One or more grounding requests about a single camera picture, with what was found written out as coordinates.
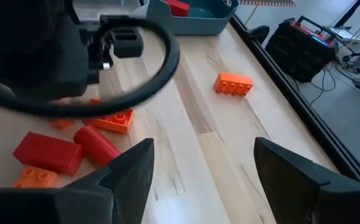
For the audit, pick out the black crate with red top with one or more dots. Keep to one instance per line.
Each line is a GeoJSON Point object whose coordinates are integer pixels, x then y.
{"type": "Point", "coordinates": [298, 53]}

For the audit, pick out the black aluminium rig frame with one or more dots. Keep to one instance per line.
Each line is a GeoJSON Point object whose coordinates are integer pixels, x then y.
{"type": "Point", "coordinates": [295, 93]}

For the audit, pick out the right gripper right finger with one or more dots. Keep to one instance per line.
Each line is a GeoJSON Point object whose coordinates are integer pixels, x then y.
{"type": "Point", "coordinates": [286, 186]}

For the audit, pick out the orange four-stud brick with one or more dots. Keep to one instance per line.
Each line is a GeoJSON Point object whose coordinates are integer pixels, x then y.
{"type": "Point", "coordinates": [36, 179]}

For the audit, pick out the orange eight-stud brick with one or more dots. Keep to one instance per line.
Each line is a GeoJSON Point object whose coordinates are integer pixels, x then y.
{"type": "Point", "coordinates": [233, 85]}

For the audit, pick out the small orange block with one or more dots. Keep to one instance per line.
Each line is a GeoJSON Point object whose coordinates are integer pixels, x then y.
{"type": "Point", "coordinates": [62, 123]}
{"type": "Point", "coordinates": [95, 101]}

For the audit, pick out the red rectangular block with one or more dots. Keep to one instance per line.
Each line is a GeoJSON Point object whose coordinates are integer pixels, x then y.
{"type": "Point", "coordinates": [47, 154]}

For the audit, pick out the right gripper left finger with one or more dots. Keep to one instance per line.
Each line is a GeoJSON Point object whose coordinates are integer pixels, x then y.
{"type": "Point", "coordinates": [133, 186]}

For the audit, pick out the red cylinder block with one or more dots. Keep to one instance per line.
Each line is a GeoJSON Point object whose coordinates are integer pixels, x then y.
{"type": "Point", "coordinates": [96, 144]}

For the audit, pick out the teal grey plastic bin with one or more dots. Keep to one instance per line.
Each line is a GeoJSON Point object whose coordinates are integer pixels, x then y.
{"type": "Point", "coordinates": [198, 26]}

